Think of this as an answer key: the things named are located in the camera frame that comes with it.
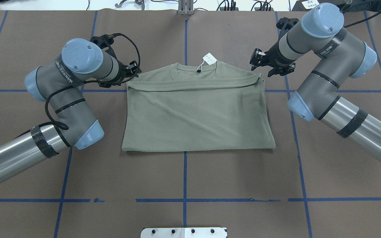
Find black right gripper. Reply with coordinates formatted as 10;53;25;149
249;18;299;77

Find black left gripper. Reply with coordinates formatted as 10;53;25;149
90;34;142;88

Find olive green long-sleeve shirt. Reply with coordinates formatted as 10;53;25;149
121;61;276;152

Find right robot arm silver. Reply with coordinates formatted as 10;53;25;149
250;3;381;162

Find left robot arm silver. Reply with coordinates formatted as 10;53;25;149
0;33;141;184

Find black box with label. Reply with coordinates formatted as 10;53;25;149
291;0;351;12

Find white shirt price tag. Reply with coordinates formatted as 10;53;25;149
202;52;218;65

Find aluminium frame post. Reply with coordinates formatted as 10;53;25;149
178;0;194;16

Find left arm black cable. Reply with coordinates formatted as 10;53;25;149
44;33;141;130

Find white central pedestal base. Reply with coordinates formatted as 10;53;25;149
140;227;228;238

